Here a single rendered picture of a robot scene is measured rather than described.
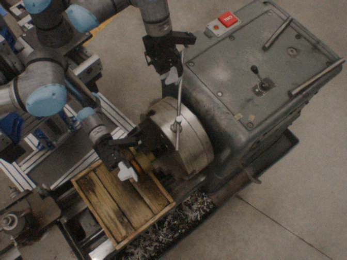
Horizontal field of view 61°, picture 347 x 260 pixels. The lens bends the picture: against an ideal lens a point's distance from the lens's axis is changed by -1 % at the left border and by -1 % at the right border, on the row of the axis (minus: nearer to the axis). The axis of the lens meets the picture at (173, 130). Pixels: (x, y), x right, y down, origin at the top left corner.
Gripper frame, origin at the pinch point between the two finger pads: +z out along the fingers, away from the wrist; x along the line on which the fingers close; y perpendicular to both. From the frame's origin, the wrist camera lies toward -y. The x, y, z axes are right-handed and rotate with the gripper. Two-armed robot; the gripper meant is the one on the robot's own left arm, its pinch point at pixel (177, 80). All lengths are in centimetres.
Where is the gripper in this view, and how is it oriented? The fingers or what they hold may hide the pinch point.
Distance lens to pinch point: 100.2
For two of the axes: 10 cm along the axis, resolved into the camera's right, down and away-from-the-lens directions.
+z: 1.7, 6.2, 7.6
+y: -7.9, 5.5, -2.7
